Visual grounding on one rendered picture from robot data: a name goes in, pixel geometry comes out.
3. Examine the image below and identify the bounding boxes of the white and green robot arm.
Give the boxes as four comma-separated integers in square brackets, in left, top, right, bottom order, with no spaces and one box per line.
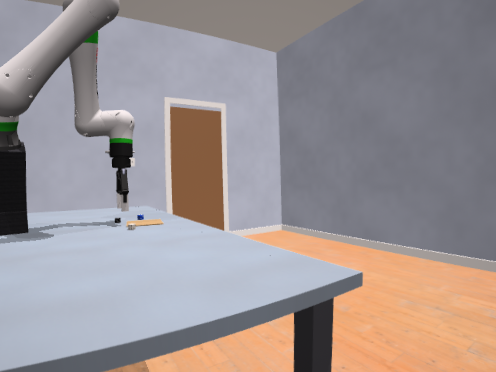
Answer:
[0,0,135,158]

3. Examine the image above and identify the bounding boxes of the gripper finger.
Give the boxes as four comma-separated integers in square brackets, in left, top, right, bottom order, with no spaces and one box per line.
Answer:
[116,177,121,209]
[117,169,129,212]

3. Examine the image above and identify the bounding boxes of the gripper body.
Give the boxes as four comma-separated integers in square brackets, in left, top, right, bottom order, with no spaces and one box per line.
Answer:
[112,158,131,176]

